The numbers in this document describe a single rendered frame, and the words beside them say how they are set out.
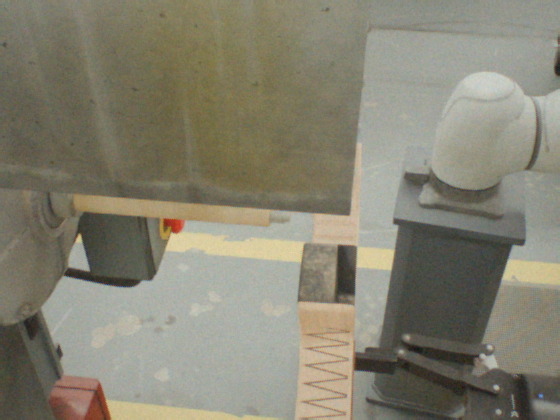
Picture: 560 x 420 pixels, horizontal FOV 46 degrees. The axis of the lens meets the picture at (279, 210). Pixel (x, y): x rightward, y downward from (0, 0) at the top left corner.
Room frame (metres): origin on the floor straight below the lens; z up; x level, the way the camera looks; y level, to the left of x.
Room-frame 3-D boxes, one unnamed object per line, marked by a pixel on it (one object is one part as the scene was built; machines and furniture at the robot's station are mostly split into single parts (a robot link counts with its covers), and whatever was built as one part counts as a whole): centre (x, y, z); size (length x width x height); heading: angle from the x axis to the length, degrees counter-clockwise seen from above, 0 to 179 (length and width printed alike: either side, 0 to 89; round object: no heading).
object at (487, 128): (1.16, -0.42, 0.87); 0.18 x 0.16 x 0.22; 87
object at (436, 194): (1.17, -0.39, 0.73); 0.22 x 0.18 x 0.06; 75
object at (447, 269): (1.16, -0.41, 0.35); 0.28 x 0.28 x 0.70; 75
